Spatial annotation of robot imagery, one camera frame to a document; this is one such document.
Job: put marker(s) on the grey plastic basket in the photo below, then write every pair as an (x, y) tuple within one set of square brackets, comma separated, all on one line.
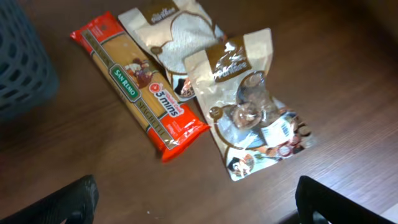
[(28, 78)]

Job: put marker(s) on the beige pouch white contents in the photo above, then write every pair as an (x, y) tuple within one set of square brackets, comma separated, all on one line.
[(170, 31)]

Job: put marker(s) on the San Remo spaghetti packet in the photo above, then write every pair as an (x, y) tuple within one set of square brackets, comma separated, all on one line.
[(169, 123)]

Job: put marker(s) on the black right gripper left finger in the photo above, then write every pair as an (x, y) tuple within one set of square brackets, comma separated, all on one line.
[(74, 203)]

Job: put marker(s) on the beige pouch chocolate contents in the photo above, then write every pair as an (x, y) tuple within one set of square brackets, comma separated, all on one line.
[(252, 129)]

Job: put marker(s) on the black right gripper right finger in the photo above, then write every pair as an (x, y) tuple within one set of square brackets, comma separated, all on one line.
[(316, 203)]

